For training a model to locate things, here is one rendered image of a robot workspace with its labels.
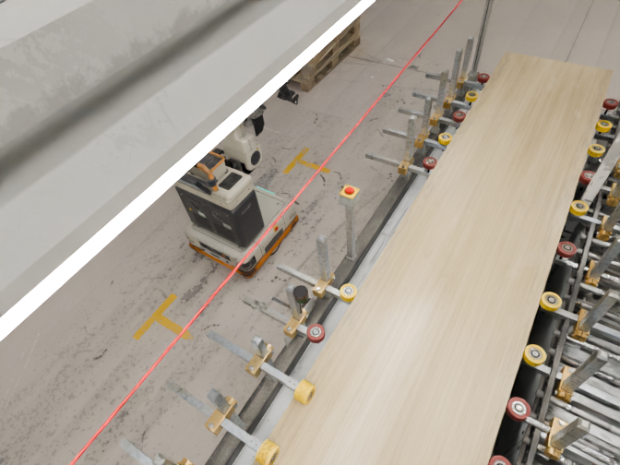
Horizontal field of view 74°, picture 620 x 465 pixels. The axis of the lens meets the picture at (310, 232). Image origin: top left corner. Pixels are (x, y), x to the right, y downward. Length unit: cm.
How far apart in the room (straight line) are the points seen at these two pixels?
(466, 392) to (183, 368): 184
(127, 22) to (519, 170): 239
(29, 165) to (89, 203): 5
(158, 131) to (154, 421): 261
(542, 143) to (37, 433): 351
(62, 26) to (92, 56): 3
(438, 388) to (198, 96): 155
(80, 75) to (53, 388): 306
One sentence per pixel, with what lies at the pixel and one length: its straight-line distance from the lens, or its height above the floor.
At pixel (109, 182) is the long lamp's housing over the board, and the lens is 36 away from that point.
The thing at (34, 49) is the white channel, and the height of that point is 245.
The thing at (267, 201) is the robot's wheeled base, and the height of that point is 28.
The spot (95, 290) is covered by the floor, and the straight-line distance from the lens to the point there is 361.
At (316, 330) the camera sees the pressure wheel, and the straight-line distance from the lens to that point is 184.
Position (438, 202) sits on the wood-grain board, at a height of 90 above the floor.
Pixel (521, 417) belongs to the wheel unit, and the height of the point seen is 91.
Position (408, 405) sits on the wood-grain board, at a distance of 175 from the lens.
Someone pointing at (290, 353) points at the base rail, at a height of 70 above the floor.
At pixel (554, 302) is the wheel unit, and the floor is 90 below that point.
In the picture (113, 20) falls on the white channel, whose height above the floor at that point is 244.
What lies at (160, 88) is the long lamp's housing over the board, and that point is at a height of 238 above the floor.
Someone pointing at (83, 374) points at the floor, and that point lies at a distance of 327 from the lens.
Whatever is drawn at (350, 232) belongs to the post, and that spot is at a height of 94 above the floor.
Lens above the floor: 256
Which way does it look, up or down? 50 degrees down
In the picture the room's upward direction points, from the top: 9 degrees counter-clockwise
